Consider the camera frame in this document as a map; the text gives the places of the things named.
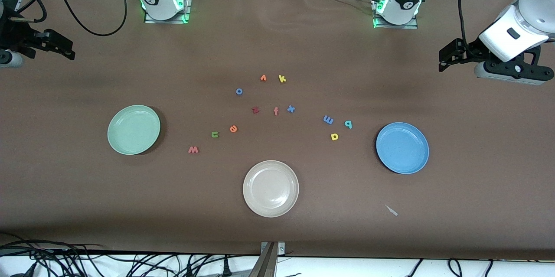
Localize small metal table bracket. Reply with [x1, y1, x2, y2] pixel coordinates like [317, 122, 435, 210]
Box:
[260, 241, 286, 257]

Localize brown table cover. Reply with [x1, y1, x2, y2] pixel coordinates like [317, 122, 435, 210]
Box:
[0, 0, 555, 260]

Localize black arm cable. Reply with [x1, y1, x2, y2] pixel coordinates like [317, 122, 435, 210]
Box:
[458, 0, 475, 50]
[46, 0, 128, 37]

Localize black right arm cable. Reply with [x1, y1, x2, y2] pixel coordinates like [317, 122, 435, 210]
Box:
[46, 0, 128, 37]

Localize beige plate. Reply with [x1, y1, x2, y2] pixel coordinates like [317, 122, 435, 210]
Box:
[242, 160, 300, 218]

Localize blue plate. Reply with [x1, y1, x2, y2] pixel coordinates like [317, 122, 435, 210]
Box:
[375, 122, 430, 175]

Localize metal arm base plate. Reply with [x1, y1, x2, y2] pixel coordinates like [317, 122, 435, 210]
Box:
[143, 0, 192, 24]
[372, 0, 419, 30]

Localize grey slanted bar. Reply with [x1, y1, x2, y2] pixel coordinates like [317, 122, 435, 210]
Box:
[248, 242, 278, 277]

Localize green plate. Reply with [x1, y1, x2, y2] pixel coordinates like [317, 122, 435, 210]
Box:
[107, 104, 161, 156]

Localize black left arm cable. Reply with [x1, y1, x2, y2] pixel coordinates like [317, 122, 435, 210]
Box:
[458, 0, 475, 50]

